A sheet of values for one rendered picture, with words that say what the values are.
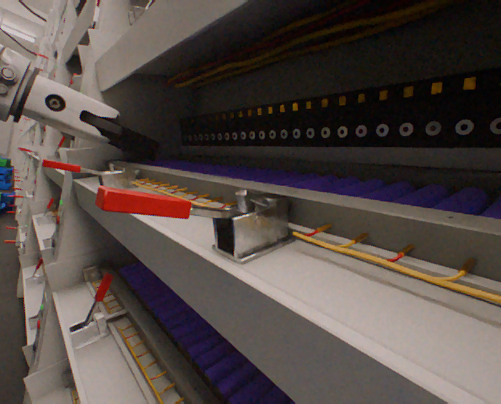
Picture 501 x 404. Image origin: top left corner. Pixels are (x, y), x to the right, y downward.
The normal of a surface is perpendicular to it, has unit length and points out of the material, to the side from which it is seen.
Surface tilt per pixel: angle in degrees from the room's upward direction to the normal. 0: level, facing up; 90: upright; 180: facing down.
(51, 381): 90
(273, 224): 90
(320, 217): 111
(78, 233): 90
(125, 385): 20
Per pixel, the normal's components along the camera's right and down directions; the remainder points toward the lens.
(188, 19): -0.76, 0.22
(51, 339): 0.65, 0.17
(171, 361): -0.06, -0.96
